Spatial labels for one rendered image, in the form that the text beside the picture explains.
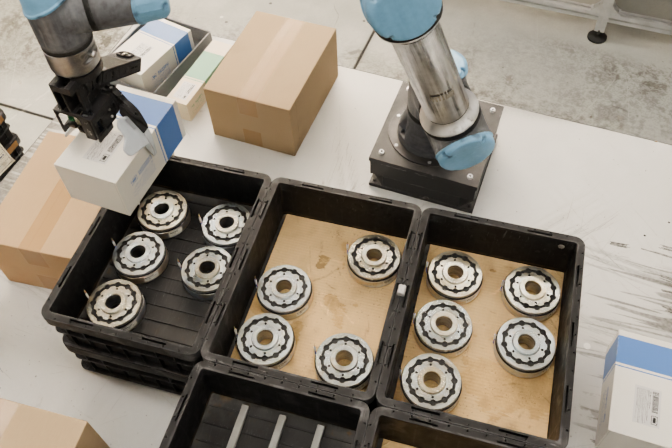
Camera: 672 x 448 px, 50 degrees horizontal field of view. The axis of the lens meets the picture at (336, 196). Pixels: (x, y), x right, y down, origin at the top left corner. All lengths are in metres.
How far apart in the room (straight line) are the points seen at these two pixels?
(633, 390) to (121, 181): 0.96
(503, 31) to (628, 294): 1.81
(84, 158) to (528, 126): 1.08
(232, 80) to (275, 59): 0.12
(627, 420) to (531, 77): 1.87
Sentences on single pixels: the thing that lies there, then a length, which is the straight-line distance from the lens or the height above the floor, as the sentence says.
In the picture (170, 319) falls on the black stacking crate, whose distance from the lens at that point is 1.39.
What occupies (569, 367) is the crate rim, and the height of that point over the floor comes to 0.93.
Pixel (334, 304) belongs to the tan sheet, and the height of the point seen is 0.83.
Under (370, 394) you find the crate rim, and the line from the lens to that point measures 1.18.
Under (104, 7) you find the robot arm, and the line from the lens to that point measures 1.05.
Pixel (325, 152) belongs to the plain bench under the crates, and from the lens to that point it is 1.75.
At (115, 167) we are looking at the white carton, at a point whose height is 1.13.
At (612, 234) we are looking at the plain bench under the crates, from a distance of 1.69.
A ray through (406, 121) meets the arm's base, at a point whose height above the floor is 0.86.
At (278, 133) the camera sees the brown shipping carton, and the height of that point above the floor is 0.77.
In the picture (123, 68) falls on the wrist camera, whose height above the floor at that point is 1.25.
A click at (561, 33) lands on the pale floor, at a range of 3.25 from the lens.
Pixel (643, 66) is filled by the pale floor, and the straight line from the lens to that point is 3.19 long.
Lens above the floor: 2.02
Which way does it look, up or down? 53 degrees down
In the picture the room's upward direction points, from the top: 3 degrees counter-clockwise
